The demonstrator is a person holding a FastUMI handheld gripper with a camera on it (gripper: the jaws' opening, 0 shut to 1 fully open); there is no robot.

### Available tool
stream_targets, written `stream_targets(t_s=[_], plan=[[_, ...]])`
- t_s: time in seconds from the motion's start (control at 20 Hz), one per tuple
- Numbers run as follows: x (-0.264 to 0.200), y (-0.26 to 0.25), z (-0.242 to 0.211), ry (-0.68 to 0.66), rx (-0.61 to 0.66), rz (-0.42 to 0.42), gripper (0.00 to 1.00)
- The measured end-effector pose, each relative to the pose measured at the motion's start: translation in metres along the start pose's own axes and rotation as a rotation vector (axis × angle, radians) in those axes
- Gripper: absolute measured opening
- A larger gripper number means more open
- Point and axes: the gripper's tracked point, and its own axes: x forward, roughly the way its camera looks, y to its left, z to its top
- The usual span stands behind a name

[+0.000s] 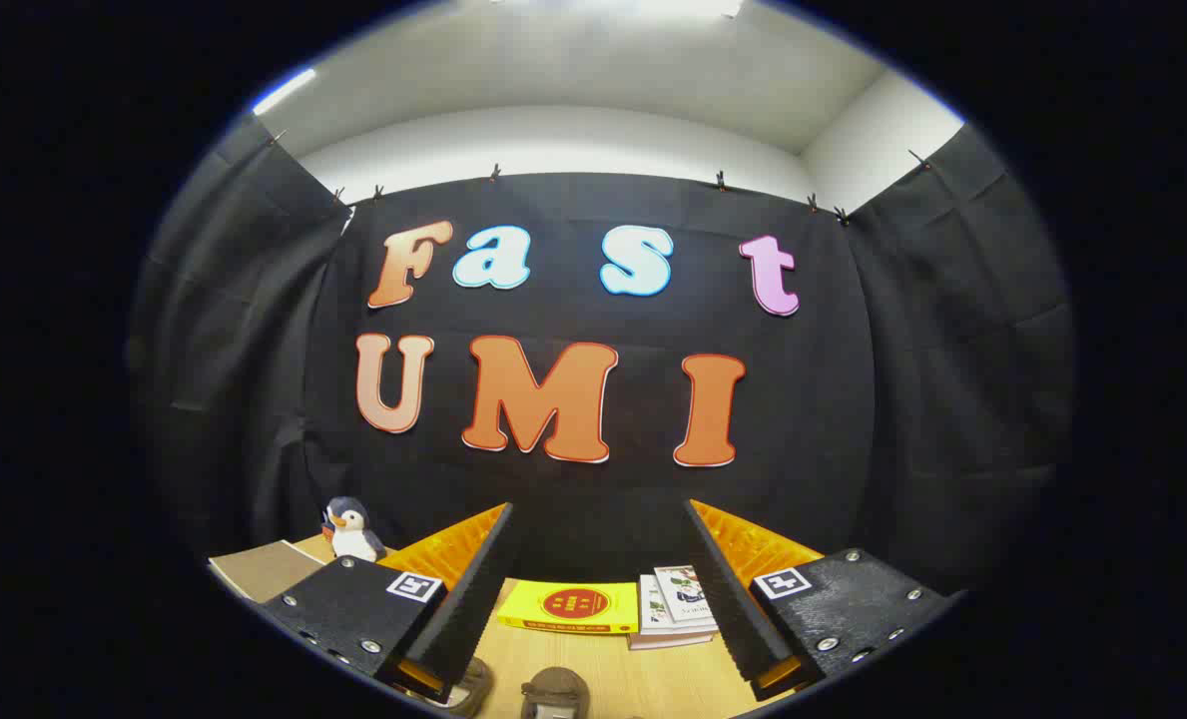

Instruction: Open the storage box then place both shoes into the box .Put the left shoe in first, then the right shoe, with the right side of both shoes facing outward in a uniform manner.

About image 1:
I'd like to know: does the penguin plush toy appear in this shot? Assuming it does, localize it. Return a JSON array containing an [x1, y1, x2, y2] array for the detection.
[[321, 496, 387, 563]]

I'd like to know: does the brown cover book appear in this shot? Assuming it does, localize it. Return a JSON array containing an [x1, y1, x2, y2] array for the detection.
[[628, 624, 719, 651]]

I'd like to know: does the brown fabric storage box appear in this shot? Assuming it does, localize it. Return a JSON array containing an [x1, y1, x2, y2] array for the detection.
[[209, 539, 326, 603]]

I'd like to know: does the brown fuzzy shoe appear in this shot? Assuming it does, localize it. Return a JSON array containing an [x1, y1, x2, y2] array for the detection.
[[521, 667, 592, 719], [433, 657, 494, 718]]

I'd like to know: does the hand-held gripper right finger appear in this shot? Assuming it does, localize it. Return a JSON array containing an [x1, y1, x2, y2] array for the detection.
[[683, 499, 958, 702]]

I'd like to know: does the yellow book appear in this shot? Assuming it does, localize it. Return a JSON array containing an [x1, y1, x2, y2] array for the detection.
[[496, 579, 641, 635]]

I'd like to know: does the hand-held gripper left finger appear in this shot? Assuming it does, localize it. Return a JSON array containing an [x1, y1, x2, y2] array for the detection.
[[259, 502, 516, 705]]

